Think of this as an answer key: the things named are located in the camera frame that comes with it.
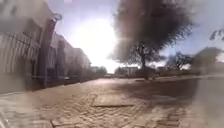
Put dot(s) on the row of pale buildings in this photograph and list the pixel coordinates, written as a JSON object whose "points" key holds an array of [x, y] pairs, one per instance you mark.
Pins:
{"points": [[23, 15]]}

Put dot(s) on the rectangular concrete slab cover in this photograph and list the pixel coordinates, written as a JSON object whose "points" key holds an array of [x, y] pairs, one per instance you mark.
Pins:
{"points": [[112, 100]]}

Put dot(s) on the small tree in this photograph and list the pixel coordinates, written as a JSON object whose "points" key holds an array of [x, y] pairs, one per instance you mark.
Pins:
{"points": [[178, 60]]}

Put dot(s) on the metal fence with pillars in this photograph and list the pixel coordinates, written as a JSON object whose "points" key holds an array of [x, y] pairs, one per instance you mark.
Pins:
{"points": [[20, 55]]}

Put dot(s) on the large dark tree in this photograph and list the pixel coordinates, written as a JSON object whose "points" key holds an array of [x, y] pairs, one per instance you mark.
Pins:
{"points": [[146, 23]]}

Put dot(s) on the brown cobblestone pavement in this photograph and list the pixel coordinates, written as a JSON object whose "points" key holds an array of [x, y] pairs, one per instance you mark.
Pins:
{"points": [[76, 96]]}

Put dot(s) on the broad tree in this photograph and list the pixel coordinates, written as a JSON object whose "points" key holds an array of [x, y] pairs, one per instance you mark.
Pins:
{"points": [[206, 57]]}

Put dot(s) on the distant low building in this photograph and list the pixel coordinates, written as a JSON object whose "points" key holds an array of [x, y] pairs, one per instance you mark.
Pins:
{"points": [[126, 71]]}

